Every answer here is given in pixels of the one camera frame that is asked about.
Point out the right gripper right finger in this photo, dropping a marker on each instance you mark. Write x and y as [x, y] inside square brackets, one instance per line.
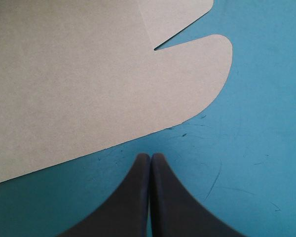
[172, 209]

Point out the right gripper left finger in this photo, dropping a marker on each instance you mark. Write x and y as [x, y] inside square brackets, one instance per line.
[128, 205]

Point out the brown cardboard box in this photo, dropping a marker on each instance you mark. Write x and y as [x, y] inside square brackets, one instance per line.
[88, 79]

